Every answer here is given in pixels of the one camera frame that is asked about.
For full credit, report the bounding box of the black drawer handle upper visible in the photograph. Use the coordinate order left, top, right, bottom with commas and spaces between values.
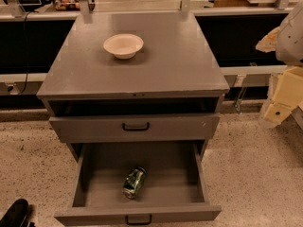
122, 122, 150, 131

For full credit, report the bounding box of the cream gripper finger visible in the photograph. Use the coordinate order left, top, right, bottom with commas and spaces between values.
264, 104, 292, 124

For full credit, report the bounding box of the black shoe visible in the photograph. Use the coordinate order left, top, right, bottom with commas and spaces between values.
0, 199, 29, 227

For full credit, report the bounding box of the black cable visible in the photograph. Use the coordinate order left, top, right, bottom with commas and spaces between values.
18, 10, 34, 95

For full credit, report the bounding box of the black drawer handle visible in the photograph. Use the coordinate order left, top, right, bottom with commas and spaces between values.
125, 215, 152, 226
122, 122, 150, 131

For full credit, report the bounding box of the open grey drawer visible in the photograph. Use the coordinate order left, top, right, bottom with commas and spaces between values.
55, 141, 221, 226

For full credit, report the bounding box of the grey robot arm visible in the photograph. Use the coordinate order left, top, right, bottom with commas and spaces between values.
256, 1, 303, 128

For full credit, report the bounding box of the green soda can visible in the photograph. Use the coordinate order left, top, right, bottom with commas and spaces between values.
122, 166, 147, 200

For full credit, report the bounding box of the closed grey drawer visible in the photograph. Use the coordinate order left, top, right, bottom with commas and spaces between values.
50, 113, 220, 143

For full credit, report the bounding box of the grey drawer cabinet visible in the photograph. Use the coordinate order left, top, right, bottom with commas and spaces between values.
36, 10, 231, 163

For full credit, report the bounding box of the white bowl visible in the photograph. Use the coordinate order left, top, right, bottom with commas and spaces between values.
103, 34, 144, 60

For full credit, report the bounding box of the black drawer handle lower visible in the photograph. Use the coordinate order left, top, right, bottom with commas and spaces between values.
125, 215, 152, 226

